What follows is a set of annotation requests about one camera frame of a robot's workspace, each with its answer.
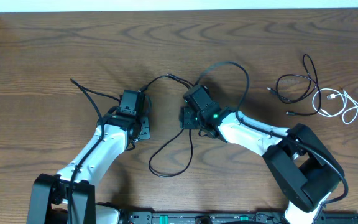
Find white cable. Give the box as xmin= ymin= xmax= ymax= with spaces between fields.
xmin=311 ymin=88 xmax=358 ymax=125

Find left camera cable black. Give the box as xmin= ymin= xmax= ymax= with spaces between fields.
xmin=60 ymin=79 xmax=127 ymax=223

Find right camera cable black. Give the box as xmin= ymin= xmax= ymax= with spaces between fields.
xmin=194 ymin=60 xmax=349 ymax=224

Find camera cable black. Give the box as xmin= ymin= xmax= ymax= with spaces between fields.
xmin=194 ymin=60 xmax=349 ymax=224
xmin=60 ymin=79 xmax=127 ymax=223

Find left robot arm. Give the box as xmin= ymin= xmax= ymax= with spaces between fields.
xmin=27 ymin=90 xmax=150 ymax=223

